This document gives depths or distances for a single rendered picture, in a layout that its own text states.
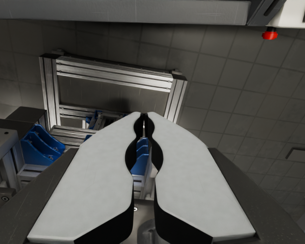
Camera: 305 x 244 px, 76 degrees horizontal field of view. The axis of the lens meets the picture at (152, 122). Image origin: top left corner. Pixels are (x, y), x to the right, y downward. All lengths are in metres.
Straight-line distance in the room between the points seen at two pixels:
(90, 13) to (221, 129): 1.49
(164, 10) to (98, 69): 0.86
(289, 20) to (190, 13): 0.17
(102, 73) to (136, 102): 0.27
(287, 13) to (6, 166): 0.69
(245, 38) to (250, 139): 0.86
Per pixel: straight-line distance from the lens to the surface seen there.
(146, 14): 0.40
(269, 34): 0.63
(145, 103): 1.26
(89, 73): 1.22
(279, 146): 2.10
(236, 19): 0.43
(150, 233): 0.58
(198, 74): 1.46
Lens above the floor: 1.35
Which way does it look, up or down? 59 degrees down
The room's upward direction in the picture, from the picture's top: 176 degrees clockwise
